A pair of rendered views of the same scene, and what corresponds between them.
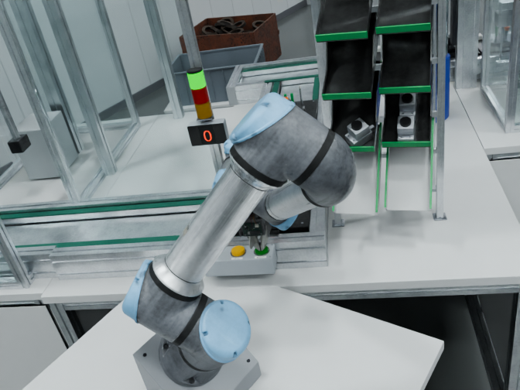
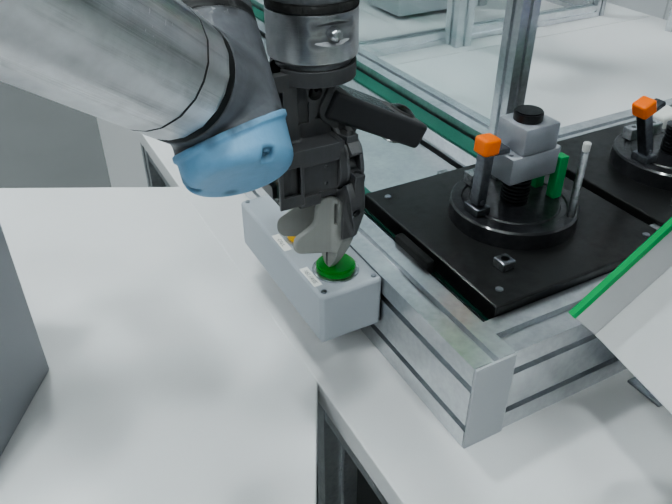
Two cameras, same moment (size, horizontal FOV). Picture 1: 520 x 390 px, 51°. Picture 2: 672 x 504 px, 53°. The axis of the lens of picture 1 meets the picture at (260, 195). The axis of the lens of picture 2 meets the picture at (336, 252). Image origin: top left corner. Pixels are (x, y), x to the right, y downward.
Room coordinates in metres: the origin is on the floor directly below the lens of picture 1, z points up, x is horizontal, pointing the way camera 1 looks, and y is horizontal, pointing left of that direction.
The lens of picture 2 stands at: (0.93, -0.39, 1.36)
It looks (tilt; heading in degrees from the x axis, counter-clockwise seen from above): 35 degrees down; 49
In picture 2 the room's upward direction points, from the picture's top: straight up
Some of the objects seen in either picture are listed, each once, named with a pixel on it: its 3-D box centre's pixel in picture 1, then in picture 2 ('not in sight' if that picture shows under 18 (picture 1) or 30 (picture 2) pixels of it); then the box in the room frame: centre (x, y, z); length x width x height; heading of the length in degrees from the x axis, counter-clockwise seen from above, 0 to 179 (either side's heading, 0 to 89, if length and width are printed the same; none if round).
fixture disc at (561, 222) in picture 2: not in sight; (512, 207); (1.50, -0.04, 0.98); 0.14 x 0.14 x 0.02
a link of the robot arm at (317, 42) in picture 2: not in sight; (314, 33); (1.27, 0.03, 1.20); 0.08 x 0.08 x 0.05
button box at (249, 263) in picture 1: (240, 260); (306, 257); (1.30, 0.09, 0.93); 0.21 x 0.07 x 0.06; 77
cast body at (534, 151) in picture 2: not in sight; (531, 139); (1.50, -0.04, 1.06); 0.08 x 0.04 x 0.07; 168
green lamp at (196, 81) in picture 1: (196, 79); not in sight; (1.65, 0.12, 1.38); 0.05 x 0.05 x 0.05
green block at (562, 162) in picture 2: not in sight; (557, 175); (1.54, -0.06, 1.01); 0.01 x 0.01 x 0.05; 77
